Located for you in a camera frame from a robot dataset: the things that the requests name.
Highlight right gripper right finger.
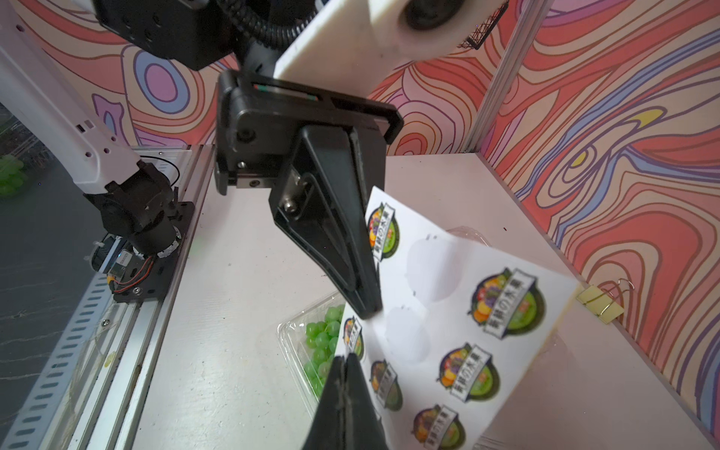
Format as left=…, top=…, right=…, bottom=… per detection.
left=345, top=354, right=388, bottom=450

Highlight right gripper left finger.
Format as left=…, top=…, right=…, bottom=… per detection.
left=303, top=356, right=345, bottom=450

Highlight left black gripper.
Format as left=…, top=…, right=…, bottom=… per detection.
left=215, top=70, right=404, bottom=319

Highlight white fruit sticker sheet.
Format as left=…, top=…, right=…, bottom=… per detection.
left=337, top=189, right=579, bottom=449

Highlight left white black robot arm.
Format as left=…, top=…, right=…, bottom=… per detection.
left=1, top=1, right=403, bottom=319

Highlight clear box black green grapes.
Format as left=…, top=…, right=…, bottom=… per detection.
left=277, top=292, right=345, bottom=416

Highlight yellow binder clip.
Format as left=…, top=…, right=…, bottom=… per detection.
left=576, top=279, right=635, bottom=324

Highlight black wire basket back wall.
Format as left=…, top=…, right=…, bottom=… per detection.
left=457, top=0, right=509, bottom=50

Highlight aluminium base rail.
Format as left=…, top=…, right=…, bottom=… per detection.
left=1, top=150, right=184, bottom=449

